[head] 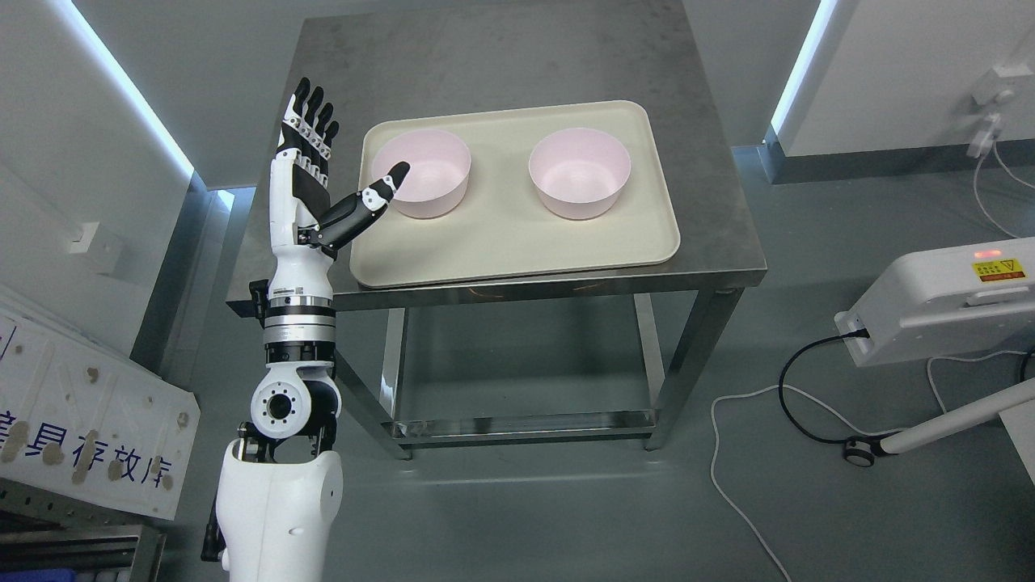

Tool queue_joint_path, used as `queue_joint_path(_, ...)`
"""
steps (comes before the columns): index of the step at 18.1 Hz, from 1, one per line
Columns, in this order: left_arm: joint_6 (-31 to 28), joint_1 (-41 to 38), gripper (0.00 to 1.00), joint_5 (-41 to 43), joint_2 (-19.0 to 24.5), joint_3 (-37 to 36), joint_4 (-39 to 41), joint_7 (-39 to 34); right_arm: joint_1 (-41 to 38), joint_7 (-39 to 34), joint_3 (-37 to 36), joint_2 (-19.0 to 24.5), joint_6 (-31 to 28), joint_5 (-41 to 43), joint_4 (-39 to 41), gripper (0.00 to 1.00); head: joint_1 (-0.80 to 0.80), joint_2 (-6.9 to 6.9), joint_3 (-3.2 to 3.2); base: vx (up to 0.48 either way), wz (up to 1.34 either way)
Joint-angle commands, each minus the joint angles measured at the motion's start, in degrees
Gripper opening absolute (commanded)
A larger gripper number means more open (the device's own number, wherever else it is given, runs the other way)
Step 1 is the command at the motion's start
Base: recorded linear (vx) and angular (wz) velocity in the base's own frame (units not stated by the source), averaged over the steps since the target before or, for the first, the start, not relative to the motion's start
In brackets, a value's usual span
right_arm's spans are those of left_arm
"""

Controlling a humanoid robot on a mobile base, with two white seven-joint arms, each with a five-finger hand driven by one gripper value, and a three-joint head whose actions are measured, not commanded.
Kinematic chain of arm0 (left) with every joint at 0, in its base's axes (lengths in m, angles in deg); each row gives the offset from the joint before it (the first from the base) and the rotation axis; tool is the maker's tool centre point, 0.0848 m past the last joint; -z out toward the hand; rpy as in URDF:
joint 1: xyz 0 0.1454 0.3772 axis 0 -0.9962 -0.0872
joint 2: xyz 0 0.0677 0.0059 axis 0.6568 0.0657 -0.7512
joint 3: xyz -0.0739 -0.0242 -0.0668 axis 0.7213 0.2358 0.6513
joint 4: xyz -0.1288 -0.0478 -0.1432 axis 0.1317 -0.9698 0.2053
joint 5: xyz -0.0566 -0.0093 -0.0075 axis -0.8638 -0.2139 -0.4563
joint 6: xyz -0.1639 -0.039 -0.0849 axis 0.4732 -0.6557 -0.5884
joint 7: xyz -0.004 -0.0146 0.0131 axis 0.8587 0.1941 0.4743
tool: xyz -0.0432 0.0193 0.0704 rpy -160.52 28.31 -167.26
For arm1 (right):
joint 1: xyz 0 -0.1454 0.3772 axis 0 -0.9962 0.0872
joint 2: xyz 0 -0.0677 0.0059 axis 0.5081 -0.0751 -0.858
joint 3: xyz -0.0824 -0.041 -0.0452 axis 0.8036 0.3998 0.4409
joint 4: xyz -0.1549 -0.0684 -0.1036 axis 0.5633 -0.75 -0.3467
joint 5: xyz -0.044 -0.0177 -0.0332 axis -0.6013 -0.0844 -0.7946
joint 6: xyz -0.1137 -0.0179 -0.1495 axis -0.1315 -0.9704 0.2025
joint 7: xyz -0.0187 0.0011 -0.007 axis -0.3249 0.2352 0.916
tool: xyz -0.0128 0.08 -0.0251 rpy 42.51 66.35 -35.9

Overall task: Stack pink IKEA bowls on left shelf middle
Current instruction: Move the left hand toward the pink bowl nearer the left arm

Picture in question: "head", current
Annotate black white robotic hand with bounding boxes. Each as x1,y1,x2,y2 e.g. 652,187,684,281
268,77,411,305

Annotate pink bowl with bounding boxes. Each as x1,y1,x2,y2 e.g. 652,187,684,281
527,128,632,221
369,129,472,220

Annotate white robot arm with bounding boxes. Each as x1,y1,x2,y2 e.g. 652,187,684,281
201,277,343,581

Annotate metal shelf rack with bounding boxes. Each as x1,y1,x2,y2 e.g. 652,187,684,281
1,479,167,581

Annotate beige plastic tray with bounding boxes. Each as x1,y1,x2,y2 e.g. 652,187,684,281
349,100,681,289

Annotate white sign board blue letters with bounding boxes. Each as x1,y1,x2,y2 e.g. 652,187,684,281
1,289,201,521

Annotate stainless steel table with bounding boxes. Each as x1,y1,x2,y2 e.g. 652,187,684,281
287,1,767,459

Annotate white stand leg with caster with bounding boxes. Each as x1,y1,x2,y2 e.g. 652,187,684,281
842,378,1034,467

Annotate white machine with warning label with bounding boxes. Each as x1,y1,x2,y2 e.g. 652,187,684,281
833,237,1034,367

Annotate white wall socket left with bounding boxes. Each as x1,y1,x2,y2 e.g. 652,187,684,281
67,221,125,277

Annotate white floor cable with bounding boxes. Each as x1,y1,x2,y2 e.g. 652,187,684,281
710,383,906,582

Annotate black power cable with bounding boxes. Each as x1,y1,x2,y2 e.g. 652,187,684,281
778,329,870,445

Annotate white wall plug right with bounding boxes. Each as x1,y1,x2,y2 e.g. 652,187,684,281
965,63,1033,159

